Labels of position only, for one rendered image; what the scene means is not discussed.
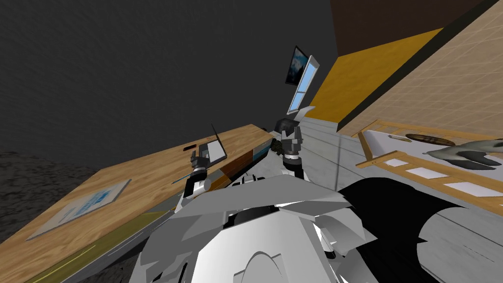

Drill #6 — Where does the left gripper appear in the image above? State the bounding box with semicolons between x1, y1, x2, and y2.
190;151;211;171

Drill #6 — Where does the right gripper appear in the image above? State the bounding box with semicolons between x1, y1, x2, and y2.
279;125;304;158

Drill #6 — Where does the open grey laptop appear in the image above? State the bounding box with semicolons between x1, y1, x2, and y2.
197;121;229;166

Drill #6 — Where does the white framed window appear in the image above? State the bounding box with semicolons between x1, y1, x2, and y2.
286;55;320;116

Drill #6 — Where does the wooden desk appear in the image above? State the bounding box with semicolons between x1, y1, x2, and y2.
0;123;276;283

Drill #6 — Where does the dark framed picture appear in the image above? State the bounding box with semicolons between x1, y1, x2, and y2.
284;45;309;87

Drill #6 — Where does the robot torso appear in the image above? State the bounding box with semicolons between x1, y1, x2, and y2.
129;174;379;283

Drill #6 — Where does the wooden bed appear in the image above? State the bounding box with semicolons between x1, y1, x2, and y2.
351;119;503;218

